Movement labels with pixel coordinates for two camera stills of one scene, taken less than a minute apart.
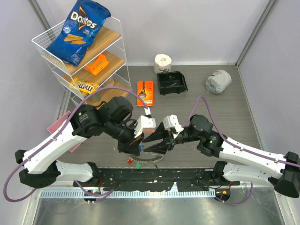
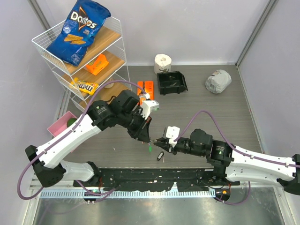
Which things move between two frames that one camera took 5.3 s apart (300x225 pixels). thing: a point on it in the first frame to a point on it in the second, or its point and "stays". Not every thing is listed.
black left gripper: [131, 146] to [142, 133]
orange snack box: [100, 64] stays
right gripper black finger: [160, 147] to [163, 144]
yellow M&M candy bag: [85, 86] stays
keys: [175, 83] stays
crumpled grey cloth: [218, 81] stays
